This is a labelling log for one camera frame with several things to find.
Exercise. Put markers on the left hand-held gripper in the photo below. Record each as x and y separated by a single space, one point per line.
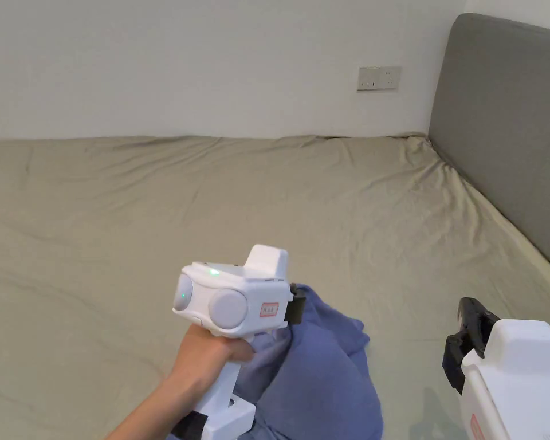
229 302

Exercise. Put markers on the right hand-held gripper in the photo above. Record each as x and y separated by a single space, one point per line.
518 380

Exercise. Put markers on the blue shirt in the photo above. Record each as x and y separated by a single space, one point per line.
321 366

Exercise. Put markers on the person's left forearm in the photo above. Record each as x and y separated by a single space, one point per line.
151 412

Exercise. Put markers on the person's left hand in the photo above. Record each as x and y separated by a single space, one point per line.
201 362

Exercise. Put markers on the bed with beige sheet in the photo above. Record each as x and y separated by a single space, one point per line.
119 206

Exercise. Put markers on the grey padded headboard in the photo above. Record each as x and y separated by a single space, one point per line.
504 114

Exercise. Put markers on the white wall socket plate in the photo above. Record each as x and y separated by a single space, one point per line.
379 78

